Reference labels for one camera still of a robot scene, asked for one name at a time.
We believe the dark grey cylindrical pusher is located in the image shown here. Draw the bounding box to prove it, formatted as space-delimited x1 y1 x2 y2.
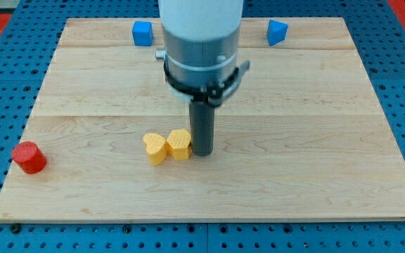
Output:
189 102 214 157

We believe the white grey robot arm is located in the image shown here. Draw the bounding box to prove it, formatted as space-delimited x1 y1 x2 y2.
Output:
156 0 250 157

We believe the yellow hexagon block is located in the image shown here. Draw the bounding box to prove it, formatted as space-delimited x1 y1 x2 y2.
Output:
167 129 191 160

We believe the yellow heart block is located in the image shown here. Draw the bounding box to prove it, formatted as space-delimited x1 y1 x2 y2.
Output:
143 133 167 166

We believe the light wooden board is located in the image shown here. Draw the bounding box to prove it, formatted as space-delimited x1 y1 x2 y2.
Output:
0 18 405 223

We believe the blue cube block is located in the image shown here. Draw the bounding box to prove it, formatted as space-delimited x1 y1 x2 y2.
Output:
131 20 153 46

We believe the blue triangular block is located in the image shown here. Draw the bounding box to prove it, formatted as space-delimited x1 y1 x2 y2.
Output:
266 20 288 46

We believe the red cylinder block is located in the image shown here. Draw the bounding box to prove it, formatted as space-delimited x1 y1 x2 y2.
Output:
11 141 47 174

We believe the black cable clamp ring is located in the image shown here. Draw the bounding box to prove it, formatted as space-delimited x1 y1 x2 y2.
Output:
162 60 251 108

